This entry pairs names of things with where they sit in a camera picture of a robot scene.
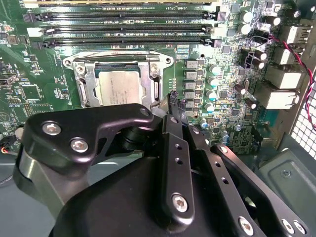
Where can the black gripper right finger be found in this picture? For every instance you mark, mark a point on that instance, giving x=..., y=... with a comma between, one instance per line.
x=232, y=197

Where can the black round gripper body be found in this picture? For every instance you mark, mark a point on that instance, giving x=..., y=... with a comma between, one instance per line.
x=123, y=202

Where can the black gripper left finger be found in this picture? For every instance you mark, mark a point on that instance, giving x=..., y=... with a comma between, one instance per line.
x=61, y=128

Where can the silver CPU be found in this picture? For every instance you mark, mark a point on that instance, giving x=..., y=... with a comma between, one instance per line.
x=118, y=86

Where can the metal socket cover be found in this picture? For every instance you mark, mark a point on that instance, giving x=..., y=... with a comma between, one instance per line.
x=146, y=81

